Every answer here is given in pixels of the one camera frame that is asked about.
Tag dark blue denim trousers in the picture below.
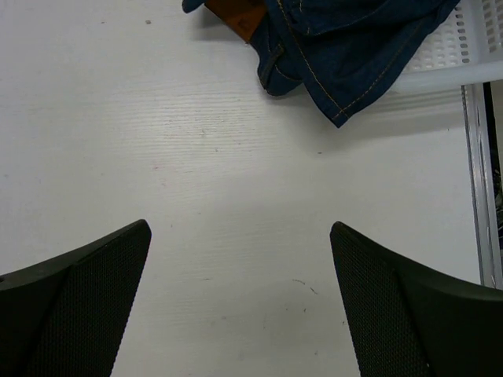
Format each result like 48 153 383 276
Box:
182 0 458 127

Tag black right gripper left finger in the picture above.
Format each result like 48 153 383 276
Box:
1 220 152 376

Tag white perforated plastic basket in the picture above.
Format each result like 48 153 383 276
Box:
390 0 503 93

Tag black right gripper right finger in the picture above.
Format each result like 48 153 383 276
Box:
330 221 502 376

